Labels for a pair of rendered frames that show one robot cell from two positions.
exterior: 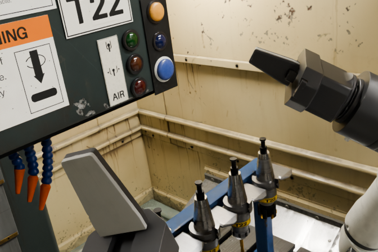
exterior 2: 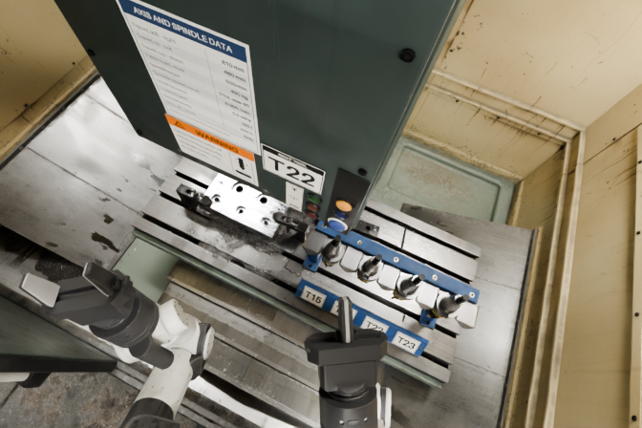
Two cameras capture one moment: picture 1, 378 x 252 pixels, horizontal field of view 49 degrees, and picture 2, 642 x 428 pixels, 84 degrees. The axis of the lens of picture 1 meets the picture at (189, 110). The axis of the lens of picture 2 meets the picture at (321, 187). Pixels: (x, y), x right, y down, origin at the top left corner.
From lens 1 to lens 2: 60 cm
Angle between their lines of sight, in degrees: 57
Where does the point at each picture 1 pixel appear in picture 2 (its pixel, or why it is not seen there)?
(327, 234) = (496, 364)
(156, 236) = (103, 302)
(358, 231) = not seen: hidden behind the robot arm
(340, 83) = (325, 380)
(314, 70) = (319, 357)
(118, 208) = (100, 285)
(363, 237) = not seen: hidden behind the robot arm
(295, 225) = (497, 331)
